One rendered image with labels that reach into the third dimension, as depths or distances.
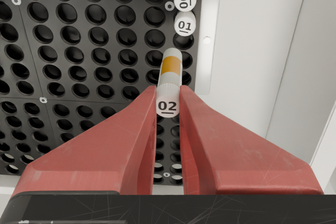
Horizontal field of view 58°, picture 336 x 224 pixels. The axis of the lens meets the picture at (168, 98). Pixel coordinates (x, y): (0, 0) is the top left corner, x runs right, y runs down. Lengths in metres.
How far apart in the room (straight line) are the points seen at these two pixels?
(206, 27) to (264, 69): 0.07
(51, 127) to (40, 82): 0.04
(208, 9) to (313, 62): 0.08
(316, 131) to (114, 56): 0.14
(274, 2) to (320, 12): 0.04
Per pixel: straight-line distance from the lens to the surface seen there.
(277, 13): 0.26
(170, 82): 0.15
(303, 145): 0.24
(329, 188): 0.54
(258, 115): 0.31
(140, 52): 0.20
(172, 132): 0.24
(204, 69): 0.26
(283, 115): 0.28
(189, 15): 0.18
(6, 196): 0.48
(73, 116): 0.24
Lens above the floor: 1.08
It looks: 55 degrees down
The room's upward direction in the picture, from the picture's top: 173 degrees counter-clockwise
